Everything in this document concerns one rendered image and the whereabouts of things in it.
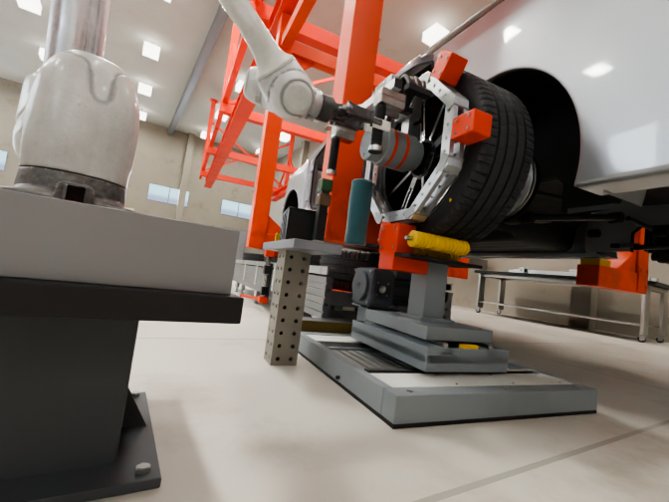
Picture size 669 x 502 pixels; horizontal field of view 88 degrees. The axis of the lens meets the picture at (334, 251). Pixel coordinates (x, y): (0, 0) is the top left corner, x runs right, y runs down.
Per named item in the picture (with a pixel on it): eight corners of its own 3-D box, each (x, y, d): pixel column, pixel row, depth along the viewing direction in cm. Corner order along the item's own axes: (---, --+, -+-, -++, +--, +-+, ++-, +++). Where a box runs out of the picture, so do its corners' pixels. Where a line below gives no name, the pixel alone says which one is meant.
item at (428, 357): (507, 375, 122) (509, 347, 122) (424, 375, 107) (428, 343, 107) (416, 342, 167) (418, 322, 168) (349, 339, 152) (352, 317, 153)
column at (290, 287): (296, 366, 129) (311, 253, 132) (270, 365, 125) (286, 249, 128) (288, 358, 138) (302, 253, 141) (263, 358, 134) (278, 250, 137)
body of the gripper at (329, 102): (311, 124, 105) (338, 131, 109) (322, 113, 97) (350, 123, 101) (314, 100, 105) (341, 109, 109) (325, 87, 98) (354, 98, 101)
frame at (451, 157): (458, 217, 110) (475, 54, 113) (441, 214, 107) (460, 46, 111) (369, 229, 159) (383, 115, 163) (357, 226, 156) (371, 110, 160)
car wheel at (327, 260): (439, 301, 223) (443, 264, 224) (370, 295, 179) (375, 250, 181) (364, 289, 272) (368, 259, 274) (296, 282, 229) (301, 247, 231)
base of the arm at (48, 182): (-14, 191, 45) (-6, 149, 46) (6, 203, 63) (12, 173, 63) (142, 218, 57) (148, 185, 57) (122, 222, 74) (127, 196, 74)
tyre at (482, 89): (579, 135, 104) (472, 67, 151) (527, 111, 95) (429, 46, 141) (452, 282, 143) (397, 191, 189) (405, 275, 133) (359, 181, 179)
